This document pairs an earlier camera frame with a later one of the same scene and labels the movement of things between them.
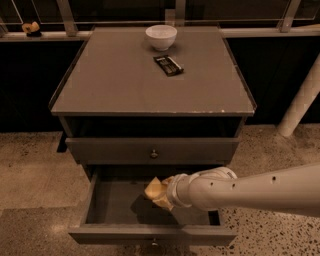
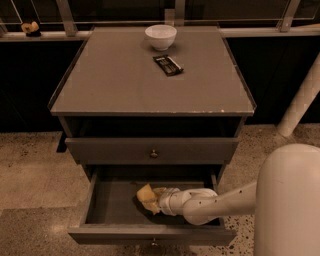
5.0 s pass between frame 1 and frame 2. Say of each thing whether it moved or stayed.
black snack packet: stayed
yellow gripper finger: moved
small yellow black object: stayed
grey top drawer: stayed
